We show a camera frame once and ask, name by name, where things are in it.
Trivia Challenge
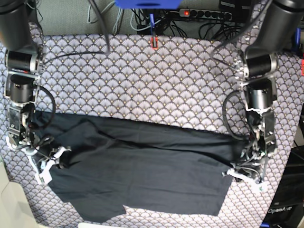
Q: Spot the blue clamp at right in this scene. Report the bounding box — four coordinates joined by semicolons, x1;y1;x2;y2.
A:
291;28;301;54

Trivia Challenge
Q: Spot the red clamp right edge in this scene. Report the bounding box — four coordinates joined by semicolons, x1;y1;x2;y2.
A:
301;59;304;76

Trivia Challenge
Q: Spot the black OpenArm box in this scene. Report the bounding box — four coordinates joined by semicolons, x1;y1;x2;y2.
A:
264;146;304;228

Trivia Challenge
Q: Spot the black power strip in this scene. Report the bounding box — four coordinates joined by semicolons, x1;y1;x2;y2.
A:
178;9;233;21

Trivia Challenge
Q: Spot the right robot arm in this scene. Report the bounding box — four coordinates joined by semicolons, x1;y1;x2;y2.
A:
0;0;70;184

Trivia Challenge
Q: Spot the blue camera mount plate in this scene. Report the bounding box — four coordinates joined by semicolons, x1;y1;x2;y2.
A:
115;0;181;9

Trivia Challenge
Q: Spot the cream plastic bin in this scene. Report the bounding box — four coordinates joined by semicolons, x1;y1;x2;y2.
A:
0;160;38;228

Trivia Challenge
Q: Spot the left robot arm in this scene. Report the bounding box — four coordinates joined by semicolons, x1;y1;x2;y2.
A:
222;0;304;193

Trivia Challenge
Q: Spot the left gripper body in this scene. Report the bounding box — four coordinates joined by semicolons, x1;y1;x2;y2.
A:
234;111;277;181

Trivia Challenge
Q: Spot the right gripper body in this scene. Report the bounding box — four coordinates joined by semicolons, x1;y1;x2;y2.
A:
7;104;54;157

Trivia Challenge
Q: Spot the dark grey T-shirt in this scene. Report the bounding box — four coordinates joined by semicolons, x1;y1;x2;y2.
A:
38;114;247;223

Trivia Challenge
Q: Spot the fan-patterned tablecloth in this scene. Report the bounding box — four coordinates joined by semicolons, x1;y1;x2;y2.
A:
0;23;304;228

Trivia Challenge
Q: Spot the red and black clamp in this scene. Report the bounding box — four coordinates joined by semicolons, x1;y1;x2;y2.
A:
151;37;158;50

